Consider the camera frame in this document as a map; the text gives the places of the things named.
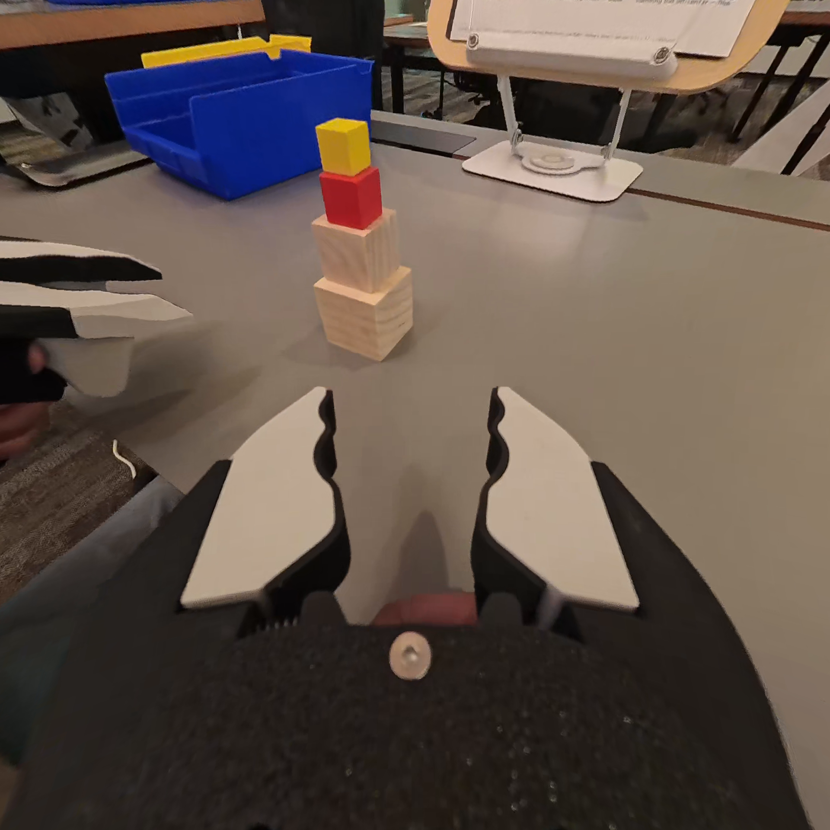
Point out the wooden display board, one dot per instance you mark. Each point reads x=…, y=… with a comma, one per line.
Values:
x=772, y=39

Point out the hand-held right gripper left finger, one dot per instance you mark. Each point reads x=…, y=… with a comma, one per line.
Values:
x=263, y=519

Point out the medium wooden cube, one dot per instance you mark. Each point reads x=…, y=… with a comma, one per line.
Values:
x=355, y=253

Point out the brown wooden desk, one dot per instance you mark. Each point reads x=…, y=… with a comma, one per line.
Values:
x=130, y=20

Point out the yellow wooden cube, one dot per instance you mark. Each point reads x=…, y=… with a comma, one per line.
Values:
x=344, y=147

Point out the person's left hand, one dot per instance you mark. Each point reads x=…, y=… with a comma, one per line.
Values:
x=16, y=426

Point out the white slanted panel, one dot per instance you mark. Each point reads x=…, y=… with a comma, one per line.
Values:
x=791, y=143

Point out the yellow plastic bin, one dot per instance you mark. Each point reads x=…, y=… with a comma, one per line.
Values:
x=221, y=52

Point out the black office chair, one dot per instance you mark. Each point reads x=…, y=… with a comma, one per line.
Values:
x=571, y=110

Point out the red wooden cube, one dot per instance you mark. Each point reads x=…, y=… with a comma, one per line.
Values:
x=352, y=199

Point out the white instruction sheet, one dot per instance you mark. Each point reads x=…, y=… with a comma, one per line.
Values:
x=610, y=13

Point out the person's trouser leg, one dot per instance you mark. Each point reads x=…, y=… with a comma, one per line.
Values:
x=65, y=610

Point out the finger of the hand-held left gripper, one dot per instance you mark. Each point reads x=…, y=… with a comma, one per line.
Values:
x=91, y=311
x=65, y=253

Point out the white folding stand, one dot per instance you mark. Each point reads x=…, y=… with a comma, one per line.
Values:
x=558, y=175

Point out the blue plastic bin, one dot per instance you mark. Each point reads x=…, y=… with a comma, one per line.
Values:
x=260, y=130

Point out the large wooden cube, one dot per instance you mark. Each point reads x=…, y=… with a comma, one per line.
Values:
x=363, y=318

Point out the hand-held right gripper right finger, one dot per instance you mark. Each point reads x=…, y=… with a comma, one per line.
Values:
x=560, y=519

